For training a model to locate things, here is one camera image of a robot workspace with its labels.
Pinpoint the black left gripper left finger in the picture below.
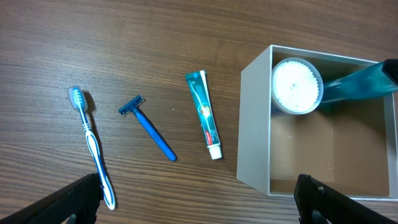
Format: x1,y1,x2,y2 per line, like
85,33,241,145
1,173,103,224

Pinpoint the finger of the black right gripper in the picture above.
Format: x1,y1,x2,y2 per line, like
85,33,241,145
382,59,398,85

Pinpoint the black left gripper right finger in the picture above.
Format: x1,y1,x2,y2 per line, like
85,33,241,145
294,174,395,224

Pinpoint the blue mouthwash bottle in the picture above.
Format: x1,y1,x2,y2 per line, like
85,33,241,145
321,62,397,103

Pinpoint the white round cotton swab jar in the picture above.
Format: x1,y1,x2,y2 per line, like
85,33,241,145
271,57,323,115

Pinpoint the blue white toothbrush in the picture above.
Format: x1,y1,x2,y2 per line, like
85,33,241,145
68,86,116,210

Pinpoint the green toothpaste tube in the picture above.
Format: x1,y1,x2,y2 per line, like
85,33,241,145
185,70,223,160

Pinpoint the white cardboard box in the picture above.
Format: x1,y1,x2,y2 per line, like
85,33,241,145
236,45,397,200

